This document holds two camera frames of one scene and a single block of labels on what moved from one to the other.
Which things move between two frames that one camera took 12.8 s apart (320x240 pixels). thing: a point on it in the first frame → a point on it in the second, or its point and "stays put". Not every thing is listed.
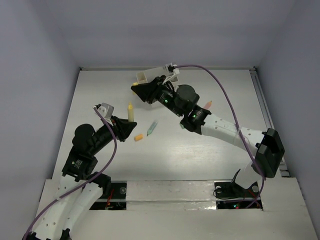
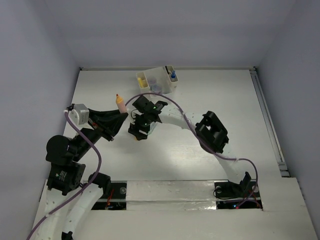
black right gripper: [149, 91] → [134, 129]
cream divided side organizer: [141, 77] stays put
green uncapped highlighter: [152, 127] stays put
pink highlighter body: [208, 105] → [120, 103]
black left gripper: [122, 127] → [107, 121]
